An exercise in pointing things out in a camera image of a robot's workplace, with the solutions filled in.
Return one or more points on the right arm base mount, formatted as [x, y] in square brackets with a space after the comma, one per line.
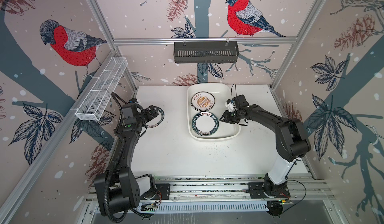
[268, 190]

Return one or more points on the aluminium front rail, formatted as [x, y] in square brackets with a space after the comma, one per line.
[233, 188]

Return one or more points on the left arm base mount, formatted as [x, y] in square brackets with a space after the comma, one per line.
[162, 192]

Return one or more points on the white plastic bin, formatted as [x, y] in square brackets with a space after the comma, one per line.
[221, 93]

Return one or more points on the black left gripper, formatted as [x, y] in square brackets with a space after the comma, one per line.
[154, 113]

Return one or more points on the white mesh wall shelf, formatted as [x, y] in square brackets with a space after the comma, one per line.
[98, 97]

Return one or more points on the black hanging wire basket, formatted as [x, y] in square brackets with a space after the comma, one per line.
[206, 52]

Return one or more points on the large orange sunburst plate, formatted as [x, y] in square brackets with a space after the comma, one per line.
[203, 101]

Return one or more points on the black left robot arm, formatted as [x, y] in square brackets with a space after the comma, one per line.
[117, 188]

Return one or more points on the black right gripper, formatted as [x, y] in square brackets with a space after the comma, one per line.
[227, 117]

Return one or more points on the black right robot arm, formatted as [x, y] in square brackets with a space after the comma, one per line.
[291, 139]

